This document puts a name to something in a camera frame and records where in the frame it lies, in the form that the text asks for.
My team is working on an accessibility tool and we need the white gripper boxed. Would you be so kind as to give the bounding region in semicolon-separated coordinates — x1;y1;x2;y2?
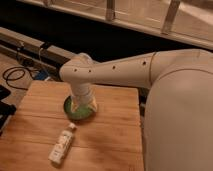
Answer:
70;83;98;114

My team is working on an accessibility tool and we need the white plastic bottle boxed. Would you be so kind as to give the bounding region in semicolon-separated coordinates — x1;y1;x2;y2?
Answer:
48;123;76;165

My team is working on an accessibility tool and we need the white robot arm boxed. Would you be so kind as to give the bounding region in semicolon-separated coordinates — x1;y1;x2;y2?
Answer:
60;49;213;171

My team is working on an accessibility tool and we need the green ceramic bowl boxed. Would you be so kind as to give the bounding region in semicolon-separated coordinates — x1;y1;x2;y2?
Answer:
63;96;94;120

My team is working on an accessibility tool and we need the blue box on floor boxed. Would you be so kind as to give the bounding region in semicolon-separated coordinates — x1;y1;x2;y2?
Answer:
34;70;49;80

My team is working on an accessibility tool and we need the black device at left edge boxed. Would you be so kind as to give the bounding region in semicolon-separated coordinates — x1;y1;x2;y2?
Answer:
0;85;16;136

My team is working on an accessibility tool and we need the black coiled cable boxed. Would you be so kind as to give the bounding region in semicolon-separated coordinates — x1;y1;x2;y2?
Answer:
2;65;35;91

